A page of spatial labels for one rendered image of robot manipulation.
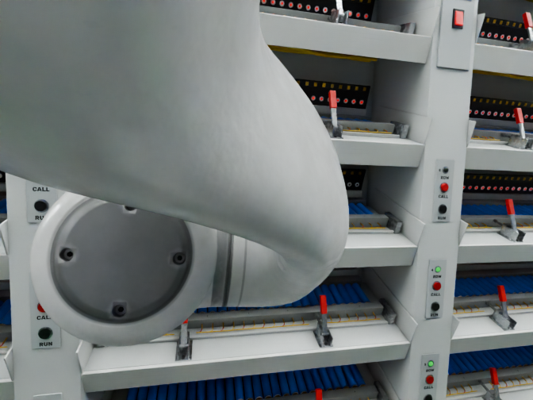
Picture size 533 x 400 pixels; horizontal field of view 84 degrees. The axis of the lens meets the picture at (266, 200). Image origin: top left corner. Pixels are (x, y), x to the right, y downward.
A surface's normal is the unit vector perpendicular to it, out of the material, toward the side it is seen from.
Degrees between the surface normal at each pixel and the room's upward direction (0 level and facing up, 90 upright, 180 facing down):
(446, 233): 90
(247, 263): 86
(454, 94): 90
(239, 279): 103
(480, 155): 109
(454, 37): 90
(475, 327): 19
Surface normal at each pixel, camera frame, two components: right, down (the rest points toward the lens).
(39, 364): 0.20, 0.08
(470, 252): 0.18, 0.40
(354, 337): 0.09, -0.92
